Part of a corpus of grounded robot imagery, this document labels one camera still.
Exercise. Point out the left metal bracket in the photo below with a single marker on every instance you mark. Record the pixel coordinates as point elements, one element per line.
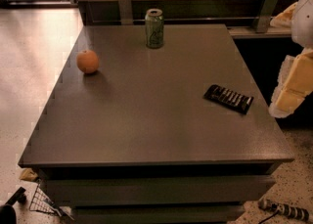
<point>125,11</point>

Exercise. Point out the wire mesh basket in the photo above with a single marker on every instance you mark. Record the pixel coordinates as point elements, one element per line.
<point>41,203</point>

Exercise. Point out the crumpled yellow paper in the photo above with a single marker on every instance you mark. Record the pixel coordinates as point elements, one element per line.
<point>29,175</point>

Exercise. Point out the green soda can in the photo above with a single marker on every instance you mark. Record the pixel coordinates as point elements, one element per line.
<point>154,23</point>

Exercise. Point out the grey cabinet with drawers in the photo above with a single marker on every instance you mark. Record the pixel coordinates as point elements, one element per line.
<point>137,143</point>

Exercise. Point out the black object on floor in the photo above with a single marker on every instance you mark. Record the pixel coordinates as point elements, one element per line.
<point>7,211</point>

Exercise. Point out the metal bracket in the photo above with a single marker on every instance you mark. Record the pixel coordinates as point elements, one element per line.
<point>125,11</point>
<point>262,21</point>

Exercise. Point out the orange fruit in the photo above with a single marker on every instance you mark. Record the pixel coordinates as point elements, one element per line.
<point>87,61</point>

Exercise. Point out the right metal bracket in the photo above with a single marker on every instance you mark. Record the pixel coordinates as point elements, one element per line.
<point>262,21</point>

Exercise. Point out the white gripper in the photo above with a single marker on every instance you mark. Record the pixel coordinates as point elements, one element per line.
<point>303,19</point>

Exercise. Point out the power strip on floor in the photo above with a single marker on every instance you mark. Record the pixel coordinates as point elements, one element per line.
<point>286,210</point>

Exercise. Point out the black rxbar chocolate bar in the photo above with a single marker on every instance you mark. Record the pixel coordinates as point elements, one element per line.
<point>228,98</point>

